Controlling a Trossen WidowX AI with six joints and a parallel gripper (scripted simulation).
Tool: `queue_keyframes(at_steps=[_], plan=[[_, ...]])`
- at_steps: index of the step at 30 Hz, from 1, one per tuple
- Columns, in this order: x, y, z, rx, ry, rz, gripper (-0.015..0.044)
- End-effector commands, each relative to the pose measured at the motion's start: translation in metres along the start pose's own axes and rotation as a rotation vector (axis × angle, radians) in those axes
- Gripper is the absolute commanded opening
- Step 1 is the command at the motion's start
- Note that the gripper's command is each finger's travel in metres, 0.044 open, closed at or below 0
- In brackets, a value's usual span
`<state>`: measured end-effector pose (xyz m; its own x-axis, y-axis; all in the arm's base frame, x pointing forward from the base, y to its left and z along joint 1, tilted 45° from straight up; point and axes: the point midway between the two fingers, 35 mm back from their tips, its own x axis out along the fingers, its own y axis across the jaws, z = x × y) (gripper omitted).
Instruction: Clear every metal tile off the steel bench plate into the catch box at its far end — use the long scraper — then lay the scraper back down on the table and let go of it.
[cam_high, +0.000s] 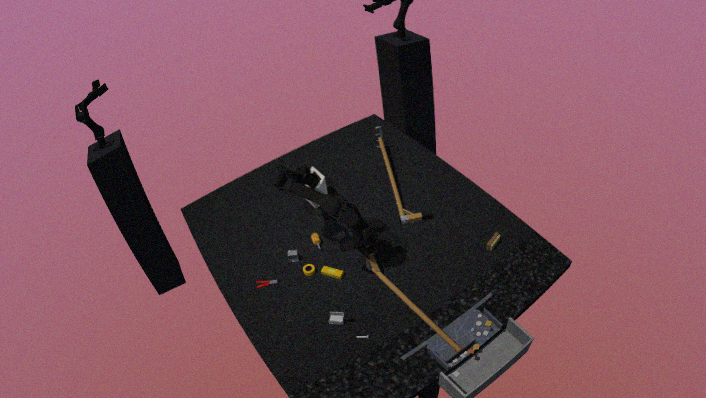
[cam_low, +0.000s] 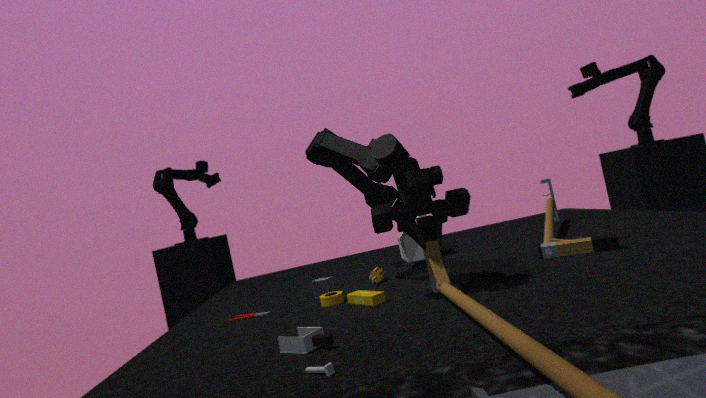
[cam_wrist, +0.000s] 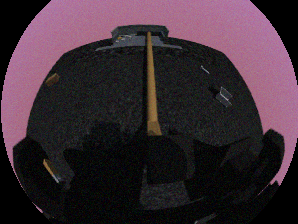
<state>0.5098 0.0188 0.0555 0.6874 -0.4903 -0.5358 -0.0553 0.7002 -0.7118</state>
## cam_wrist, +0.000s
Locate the long wooden-handled scraper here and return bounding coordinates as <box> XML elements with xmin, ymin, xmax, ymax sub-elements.
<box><xmin>137</xmin><ymin>31</ymin><xmax>196</xmax><ymax>185</ymax></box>

